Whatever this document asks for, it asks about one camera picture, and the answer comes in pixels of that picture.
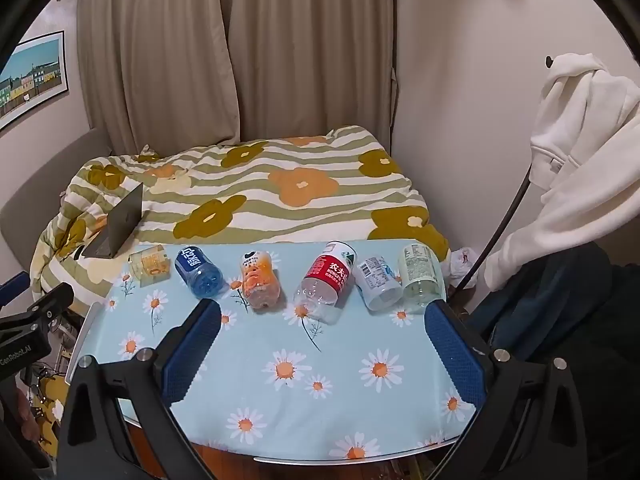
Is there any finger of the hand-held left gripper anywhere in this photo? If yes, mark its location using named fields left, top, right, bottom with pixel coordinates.
left=0, top=282, right=76, bottom=333
left=0, top=271, right=30, bottom=307

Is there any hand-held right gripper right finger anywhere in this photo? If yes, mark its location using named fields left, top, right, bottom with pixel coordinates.
left=424, top=300, right=588, bottom=480

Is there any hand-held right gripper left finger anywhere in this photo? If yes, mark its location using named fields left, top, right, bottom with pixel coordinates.
left=57, top=299, right=223, bottom=480

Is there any blue label cut bottle cup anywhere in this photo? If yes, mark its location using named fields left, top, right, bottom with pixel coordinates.
left=174, top=245, right=224, bottom=297

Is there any green label cut bottle cup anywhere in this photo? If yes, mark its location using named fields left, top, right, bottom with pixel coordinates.
left=397, top=243, right=447, bottom=315

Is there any yellow label cut bottle cup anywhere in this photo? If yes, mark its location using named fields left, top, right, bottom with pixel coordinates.
left=127, top=244, right=173, bottom=288

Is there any orange label cut bottle cup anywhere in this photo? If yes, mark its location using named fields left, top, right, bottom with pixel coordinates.
left=240, top=251, right=278, bottom=311

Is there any white label cut bottle cup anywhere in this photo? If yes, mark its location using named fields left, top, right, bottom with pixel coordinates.
left=353, top=255, right=403, bottom=312

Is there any red label cut bottle cup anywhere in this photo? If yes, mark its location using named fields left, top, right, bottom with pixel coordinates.
left=294, top=241, right=357, bottom=325

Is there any yellow object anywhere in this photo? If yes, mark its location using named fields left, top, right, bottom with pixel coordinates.
left=30, top=370, right=68, bottom=443

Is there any white plastic bag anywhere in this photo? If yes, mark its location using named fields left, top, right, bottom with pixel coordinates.
left=447, top=247, right=473, bottom=281

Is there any grey laptop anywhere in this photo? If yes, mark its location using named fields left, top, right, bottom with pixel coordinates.
left=81, top=182, right=144, bottom=260

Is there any blue daisy print tablecloth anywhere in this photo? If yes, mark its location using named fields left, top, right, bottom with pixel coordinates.
left=65, top=238, right=478, bottom=461

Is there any dark garment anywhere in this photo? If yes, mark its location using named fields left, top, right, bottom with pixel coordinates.
left=467, top=242, right=640, bottom=366

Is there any striped floral blanket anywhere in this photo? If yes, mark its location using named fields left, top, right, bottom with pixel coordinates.
left=30, top=125, right=451, bottom=306

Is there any white hoodie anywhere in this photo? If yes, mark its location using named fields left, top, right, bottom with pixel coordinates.
left=482, top=52, right=640, bottom=293

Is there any beige curtain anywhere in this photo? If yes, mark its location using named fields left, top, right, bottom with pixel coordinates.
left=227, top=0, right=398, bottom=148
left=75, top=0, right=241, bottom=153

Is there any grey bed frame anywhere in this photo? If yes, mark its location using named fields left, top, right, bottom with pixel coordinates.
left=0, top=127, right=113, bottom=301

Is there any black cable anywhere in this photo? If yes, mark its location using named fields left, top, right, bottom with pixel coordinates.
left=447, top=162, right=533, bottom=306

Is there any wall poster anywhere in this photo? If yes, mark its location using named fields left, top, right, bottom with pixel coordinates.
left=0, top=31, right=68, bottom=133

